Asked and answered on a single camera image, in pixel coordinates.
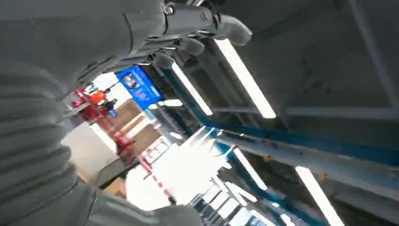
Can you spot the ribbed grey left arm sleeve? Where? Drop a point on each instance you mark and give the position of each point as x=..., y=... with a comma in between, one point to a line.
x=28, y=140

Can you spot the blue overhead beam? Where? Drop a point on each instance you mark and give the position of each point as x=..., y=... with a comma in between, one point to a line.
x=343, y=149
x=274, y=199

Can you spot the grey overhead beam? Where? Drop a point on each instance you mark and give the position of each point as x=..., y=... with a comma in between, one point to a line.
x=343, y=174

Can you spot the red and white crane frame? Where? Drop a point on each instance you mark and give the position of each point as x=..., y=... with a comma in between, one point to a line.
x=93, y=109

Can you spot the white ceiling light tube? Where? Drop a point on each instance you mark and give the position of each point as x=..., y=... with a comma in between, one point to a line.
x=318, y=195
x=171, y=103
x=191, y=89
x=249, y=168
x=246, y=79

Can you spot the blue hanging banner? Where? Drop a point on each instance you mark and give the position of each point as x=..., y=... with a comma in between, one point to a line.
x=140, y=87

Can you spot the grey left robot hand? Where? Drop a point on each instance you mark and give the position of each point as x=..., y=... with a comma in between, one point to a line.
x=78, y=34

